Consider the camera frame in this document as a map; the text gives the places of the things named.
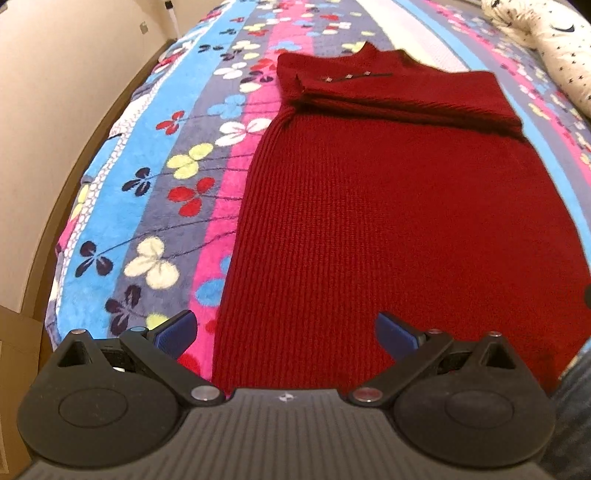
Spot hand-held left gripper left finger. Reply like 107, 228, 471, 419
58, 310, 227, 409

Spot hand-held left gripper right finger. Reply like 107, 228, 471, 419
346, 311, 518, 407

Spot dark red knit sweater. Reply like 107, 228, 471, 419
211, 41, 591, 398

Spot brown box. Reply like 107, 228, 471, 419
0, 305, 45, 480

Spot dark blue pants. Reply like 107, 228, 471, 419
549, 340, 591, 480

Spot striped floral blanket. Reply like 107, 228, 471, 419
46, 0, 591, 385

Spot white standing fan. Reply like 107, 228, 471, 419
165, 0, 180, 40

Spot cream star print pillow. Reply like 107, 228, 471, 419
480, 0, 591, 116

